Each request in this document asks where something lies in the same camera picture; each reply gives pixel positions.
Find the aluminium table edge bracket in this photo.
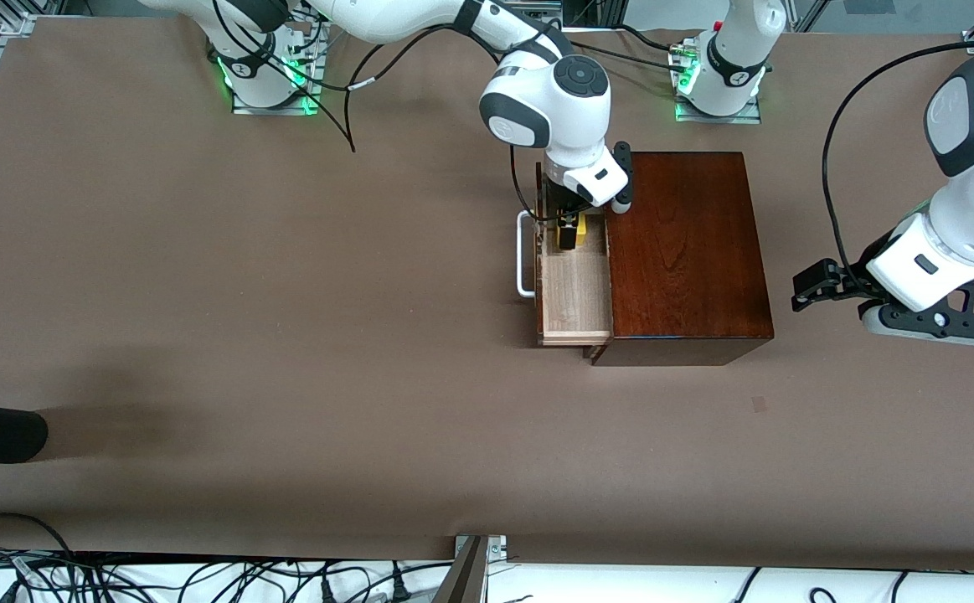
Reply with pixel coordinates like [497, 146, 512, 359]
[432, 534, 508, 603]

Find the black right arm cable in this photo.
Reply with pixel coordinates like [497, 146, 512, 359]
[210, 0, 487, 153]

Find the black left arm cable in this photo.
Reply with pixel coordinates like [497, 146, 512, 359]
[822, 38, 974, 290]

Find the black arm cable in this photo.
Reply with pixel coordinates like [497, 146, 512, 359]
[210, 0, 487, 153]
[822, 38, 974, 290]

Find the dark brown wooden cabinet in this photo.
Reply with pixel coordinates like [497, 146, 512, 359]
[583, 151, 775, 368]

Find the light wood drawer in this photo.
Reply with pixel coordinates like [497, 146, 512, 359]
[517, 162, 615, 347]

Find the black equipment rack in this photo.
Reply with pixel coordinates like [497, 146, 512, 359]
[562, 0, 626, 30]

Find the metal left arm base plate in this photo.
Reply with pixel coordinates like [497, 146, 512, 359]
[673, 38, 762, 125]

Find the black base power cable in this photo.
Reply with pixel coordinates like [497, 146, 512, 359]
[570, 32, 693, 72]

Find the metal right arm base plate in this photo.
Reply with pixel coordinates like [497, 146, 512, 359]
[231, 25, 324, 116]

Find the white padding sheet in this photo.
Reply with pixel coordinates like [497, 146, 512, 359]
[0, 553, 974, 603]

